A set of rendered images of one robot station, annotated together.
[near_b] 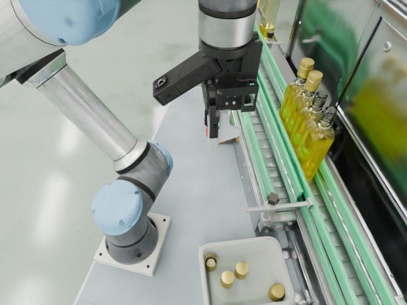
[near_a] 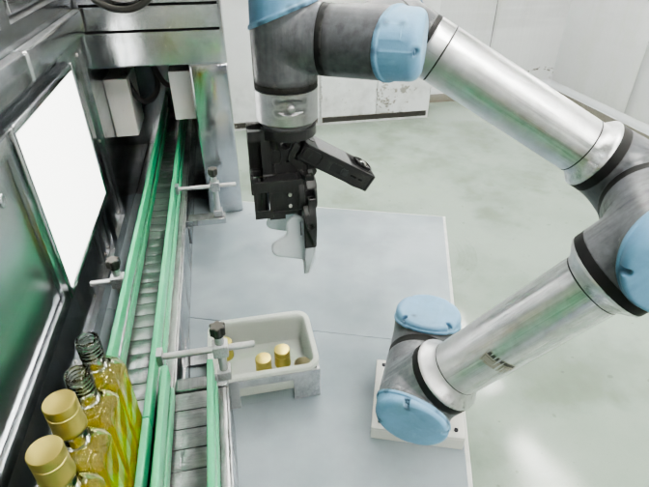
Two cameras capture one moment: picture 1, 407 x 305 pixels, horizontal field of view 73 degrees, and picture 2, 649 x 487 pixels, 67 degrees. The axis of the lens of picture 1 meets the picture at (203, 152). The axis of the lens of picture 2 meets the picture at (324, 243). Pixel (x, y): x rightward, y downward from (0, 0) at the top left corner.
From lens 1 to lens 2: 96 cm
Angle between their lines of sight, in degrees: 95
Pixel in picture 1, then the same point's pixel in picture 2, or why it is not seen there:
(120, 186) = (431, 320)
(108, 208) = (433, 302)
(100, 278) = not seen: hidden behind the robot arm
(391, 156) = (20, 333)
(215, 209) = (297, 463)
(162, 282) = (363, 365)
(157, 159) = (397, 374)
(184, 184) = not seen: outside the picture
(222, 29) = not seen: hidden behind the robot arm
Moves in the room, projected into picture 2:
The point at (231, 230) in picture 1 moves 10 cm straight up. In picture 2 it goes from (270, 430) to (268, 396)
